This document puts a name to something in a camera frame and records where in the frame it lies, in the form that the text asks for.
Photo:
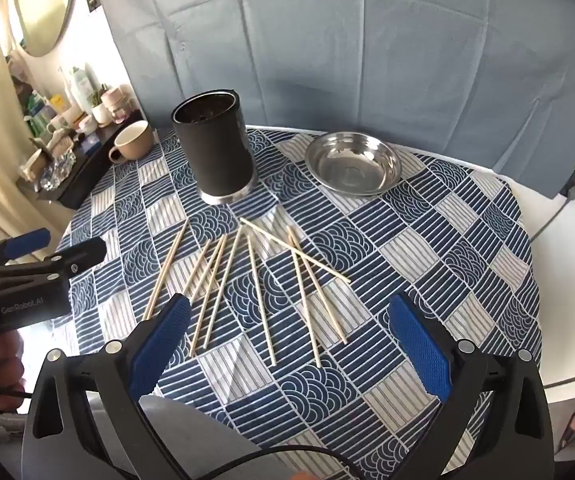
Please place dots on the grey-blue fabric backdrop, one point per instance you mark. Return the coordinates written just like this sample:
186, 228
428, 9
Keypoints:
342, 50

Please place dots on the person's grey clothing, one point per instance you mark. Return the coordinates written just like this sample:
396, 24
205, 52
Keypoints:
187, 435

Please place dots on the blue patterned tablecloth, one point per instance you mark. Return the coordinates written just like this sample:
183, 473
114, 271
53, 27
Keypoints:
392, 260

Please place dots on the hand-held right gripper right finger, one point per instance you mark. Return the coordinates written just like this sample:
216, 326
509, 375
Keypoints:
422, 345

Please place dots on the black clamp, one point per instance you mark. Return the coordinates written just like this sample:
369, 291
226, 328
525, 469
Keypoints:
572, 187

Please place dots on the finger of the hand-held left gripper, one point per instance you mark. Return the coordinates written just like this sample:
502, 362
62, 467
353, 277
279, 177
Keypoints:
79, 256
27, 243

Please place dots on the black cylindrical utensil holder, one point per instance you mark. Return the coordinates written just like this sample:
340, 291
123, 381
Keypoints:
217, 160

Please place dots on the clear glass dish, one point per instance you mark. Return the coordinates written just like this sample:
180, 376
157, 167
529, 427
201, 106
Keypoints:
59, 166

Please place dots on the pink jar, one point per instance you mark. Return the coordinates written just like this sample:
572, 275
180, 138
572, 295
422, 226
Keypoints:
117, 102

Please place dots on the round wall mirror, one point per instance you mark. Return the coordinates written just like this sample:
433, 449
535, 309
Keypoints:
42, 5

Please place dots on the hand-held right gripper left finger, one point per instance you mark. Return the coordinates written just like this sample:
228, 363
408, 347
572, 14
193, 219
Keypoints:
163, 340

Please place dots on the dark side shelf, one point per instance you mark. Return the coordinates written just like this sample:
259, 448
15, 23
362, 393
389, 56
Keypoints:
92, 160

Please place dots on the stainless steel bowl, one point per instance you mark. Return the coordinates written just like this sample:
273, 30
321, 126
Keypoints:
352, 165

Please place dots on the wooden chopstick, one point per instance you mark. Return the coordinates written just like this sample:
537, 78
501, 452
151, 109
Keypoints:
225, 285
167, 265
327, 305
200, 265
303, 300
317, 262
210, 290
262, 300

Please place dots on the beige ceramic mug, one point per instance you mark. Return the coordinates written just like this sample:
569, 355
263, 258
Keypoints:
135, 145

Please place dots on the white pump bottle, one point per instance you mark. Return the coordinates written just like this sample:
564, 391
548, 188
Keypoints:
82, 87

